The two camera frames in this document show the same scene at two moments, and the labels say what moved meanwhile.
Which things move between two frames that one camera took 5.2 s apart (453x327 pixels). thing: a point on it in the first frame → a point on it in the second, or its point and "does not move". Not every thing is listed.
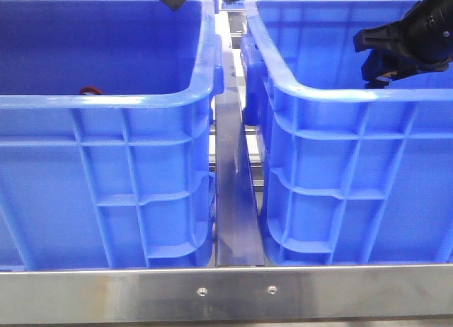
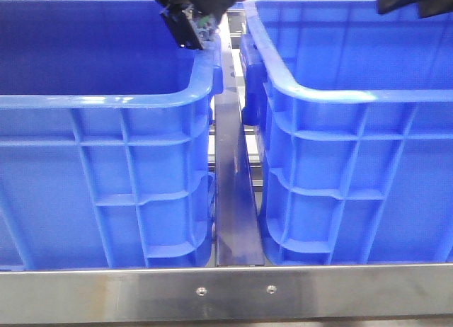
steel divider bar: (238, 233) does not move
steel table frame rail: (385, 293) does not move
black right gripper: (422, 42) → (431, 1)
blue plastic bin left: (105, 108) does not move
